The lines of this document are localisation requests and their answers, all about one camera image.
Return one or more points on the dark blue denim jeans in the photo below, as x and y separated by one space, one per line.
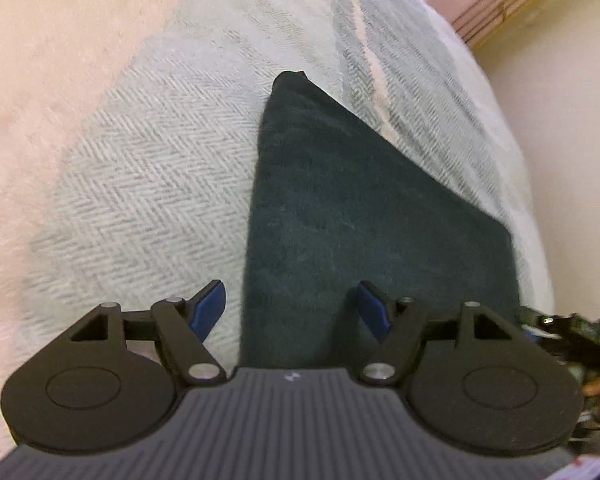
334 204

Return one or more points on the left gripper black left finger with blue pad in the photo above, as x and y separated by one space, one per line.
114 376

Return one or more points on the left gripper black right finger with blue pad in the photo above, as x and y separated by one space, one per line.
471 378

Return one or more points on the pink grey striped bedspread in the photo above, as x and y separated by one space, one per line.
128 139

